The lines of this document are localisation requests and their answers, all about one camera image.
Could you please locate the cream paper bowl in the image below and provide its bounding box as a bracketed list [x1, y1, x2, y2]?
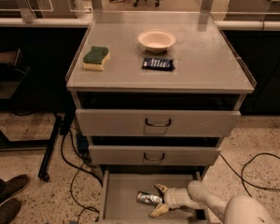
[138, 29, 176, 53]

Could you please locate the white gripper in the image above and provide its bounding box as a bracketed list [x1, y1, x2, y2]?
[149, 184, 191, 218]

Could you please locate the black floor cable right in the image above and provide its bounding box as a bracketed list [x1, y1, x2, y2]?
[219, 152, 280, 198]

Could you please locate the dark shoe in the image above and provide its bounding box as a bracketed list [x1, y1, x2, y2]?
[0, 175, 30, 203]
[0, 198, 21, 224]

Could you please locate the black floor cable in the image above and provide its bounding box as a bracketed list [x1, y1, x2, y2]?
[60, 126, 104, 224]
[219, 152, 280, 198]

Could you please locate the grey drawer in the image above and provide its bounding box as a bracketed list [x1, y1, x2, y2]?
[76, 109, 240, 137]
[90, 146, 220, 166]
[99, 171, 209, 224]

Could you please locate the grey metal drawer cabinet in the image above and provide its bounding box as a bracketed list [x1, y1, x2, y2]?
[65, 10, 257, 224]

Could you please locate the black table frame leg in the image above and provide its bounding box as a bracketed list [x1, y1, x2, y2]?
[0, 116, 62, 182]

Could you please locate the dark shoe lower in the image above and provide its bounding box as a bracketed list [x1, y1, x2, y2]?
[0, 198, 21, 224]

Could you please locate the green yellow sponge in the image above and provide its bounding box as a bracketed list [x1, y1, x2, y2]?
[83, 46, 110, 71]

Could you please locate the silver blue redbull can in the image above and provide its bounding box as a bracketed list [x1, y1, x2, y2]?
[136, 191, 162, 206]

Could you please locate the dark shoe upper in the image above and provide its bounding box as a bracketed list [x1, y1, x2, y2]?
[0, 175, 30, 203]

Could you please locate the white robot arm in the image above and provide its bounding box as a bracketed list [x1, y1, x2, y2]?
[149, 180, 275, 224]

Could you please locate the black floor cable left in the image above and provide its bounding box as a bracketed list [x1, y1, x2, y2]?
[60, 126, 104, 224]

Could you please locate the middle grey drawer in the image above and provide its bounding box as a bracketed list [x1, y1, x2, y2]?
[90, 146, 220, 166]

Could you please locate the bottom grey drawer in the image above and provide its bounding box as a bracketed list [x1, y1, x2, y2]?
[99, 171, 209, 224]

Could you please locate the top grey drawer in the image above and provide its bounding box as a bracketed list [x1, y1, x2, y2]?
[76, 109, 240, 137]

